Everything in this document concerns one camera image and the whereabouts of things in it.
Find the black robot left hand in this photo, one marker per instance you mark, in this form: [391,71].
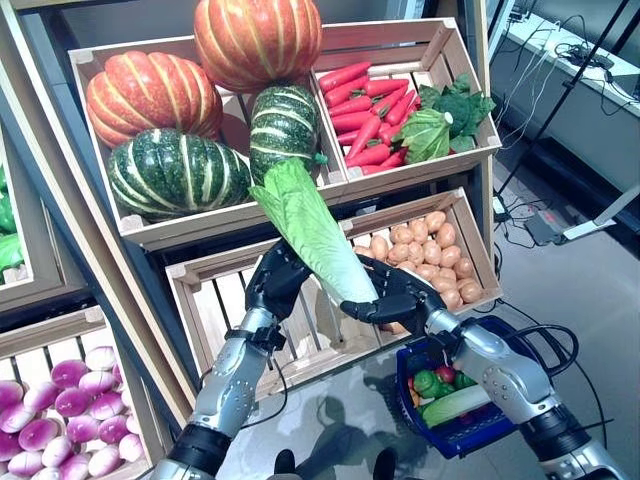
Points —
[272,290]

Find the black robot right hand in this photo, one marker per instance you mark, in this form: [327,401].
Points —
[400,305]

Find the toy napa cabbage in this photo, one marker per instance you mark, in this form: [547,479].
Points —
[455,405]
[310,230]

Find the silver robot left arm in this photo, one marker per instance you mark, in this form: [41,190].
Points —
[225,370]

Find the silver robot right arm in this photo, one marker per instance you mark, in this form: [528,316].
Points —
[500,370]

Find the blue plastic shopping basket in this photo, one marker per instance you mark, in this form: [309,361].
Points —
[465,440]

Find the tan toy potato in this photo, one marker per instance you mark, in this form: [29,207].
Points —
[470,291]
[446,235]
[402,234]
[451,299]
[419,230]
[435,221]

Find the wooden slatted crate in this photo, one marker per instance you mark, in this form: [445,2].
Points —
[45,240]
[425,170]
[50,330]
[215,260]
[475,235]
[225,222]

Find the round green toy cabbage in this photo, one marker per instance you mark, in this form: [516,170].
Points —
[426,384]

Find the red toy apple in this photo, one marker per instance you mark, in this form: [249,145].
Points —
[446,375]

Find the orange toy fruit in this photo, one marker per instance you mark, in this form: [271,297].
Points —
[415,397]

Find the green toy bell pepper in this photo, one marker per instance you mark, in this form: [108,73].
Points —
[465,381]

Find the small power adapter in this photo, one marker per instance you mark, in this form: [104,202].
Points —
[500,207]

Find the wide green striped pumpkin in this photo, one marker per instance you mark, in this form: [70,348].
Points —
[175,175]

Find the red toy carrot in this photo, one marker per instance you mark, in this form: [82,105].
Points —
[345,92]
[370,156]
[350,106]
[385,87]
[352,121]
[364,137]
[345,76]

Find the black robot right foot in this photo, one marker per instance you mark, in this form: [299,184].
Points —
[385,465]

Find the black robot foot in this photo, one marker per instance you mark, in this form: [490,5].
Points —
[385,465]
[285,465]

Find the grey power strip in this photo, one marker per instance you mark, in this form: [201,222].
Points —
[542,227]

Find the green striped pumpkin with stem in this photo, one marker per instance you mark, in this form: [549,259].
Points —
[282,125]

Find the light green lettuce head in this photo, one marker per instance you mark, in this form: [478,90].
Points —
[425,137]

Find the black robot left foot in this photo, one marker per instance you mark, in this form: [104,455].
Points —
[285,465]

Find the purple white toy turnip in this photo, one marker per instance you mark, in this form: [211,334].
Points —
[95,382]
[100,357]
[114,428]
[37,435]
[72,401]
[106,405]
[68,373]
[82,428]
[42,396]

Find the white desk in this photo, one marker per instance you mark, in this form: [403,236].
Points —
[590,227]

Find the dark green leafy vegetable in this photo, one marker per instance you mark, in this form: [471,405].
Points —
[465,107]

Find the orange striped pumpkin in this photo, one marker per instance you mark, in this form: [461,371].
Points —
[255,40]
[150,95]

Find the green toy vegetable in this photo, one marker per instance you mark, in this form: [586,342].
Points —
[6,200]
[10,252]

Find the black tripod stand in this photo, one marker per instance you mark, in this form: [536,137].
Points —
[568,86]

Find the wooden display shelf frame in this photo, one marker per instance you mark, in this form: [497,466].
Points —
[127,305]

